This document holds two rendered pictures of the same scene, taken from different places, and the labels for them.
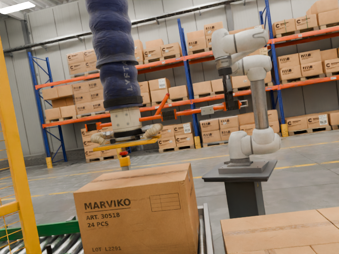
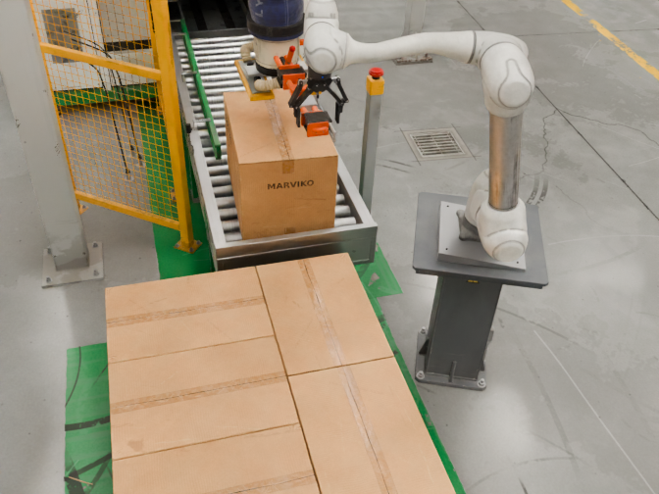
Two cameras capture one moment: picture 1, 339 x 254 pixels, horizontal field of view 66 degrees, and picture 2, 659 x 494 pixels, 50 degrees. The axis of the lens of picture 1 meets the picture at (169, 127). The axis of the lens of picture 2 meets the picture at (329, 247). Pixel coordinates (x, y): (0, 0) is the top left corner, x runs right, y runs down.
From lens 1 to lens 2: 2.66 m
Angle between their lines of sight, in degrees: 70
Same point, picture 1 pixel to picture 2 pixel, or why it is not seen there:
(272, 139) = (485, 233)
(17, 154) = (160, 33)
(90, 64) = not seen: outside the picture
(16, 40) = not seen: outside the picture
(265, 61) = (491, 85)
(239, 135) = (480, 181)
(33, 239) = (170, 112)
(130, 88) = (259, 14)
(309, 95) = not seen: outside the picture
